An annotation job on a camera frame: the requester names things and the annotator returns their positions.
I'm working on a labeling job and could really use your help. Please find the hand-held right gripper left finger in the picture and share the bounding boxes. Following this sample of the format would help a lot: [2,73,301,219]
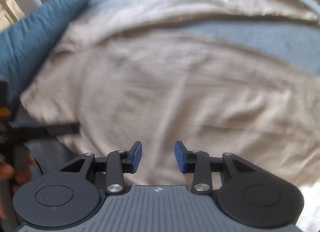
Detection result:
[59,141,143,195]

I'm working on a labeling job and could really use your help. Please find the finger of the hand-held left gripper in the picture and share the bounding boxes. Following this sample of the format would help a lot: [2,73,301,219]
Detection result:
[11,121,80,138]

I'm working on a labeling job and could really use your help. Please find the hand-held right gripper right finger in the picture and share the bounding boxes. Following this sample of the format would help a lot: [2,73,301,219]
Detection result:
[174,141,258,194]

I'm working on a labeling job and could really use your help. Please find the beige pants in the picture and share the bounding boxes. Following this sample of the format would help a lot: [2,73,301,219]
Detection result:
[20,0,320,232]

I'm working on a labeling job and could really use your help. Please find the person's left hand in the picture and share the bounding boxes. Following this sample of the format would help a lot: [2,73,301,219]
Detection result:
[0,154,35,194]

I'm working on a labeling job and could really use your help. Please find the teal pillow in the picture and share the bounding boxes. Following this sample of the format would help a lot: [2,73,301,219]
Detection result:
[0,0,95,108]

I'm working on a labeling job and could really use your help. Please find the grey bed blanket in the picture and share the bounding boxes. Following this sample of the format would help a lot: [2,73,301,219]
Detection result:
[15,0,320,232]

